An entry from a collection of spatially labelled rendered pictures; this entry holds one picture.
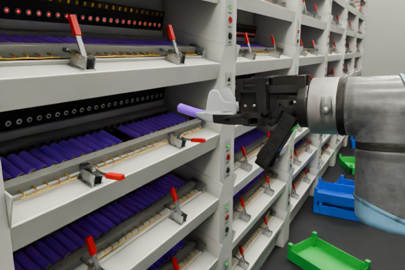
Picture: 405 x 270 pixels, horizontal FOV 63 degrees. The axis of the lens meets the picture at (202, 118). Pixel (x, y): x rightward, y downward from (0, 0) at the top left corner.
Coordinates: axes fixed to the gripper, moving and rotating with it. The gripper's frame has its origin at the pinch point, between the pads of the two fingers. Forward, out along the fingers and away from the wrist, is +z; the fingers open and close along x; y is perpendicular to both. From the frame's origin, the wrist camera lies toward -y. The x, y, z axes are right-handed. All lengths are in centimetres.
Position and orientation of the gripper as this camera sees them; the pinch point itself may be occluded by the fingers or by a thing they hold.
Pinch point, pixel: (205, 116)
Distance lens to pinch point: 64.9
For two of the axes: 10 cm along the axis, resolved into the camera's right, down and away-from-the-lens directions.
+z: -8.5, -0.2, 5.2
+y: -0.7, -9.9, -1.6
